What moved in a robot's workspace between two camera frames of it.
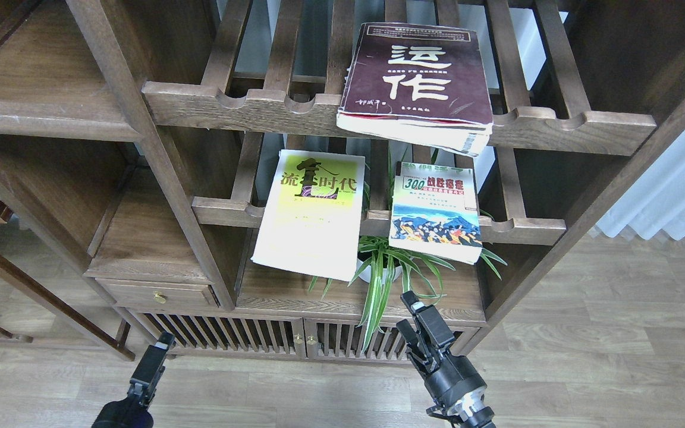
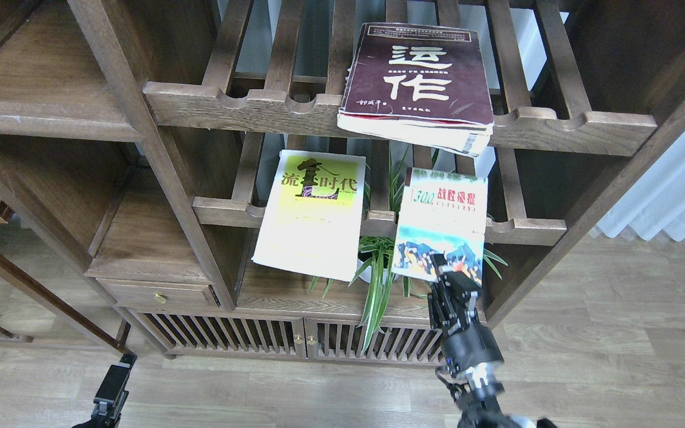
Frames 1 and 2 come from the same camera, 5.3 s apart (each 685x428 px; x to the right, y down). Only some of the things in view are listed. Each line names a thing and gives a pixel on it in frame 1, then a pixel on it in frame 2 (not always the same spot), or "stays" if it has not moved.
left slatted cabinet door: [209, 335] stays
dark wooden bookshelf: [264, 180] stays
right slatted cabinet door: [343, 340] stays
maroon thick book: [422, 85] stays
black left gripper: [144, 381] to [111, 397]
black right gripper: [458, 388] to [471, 359]
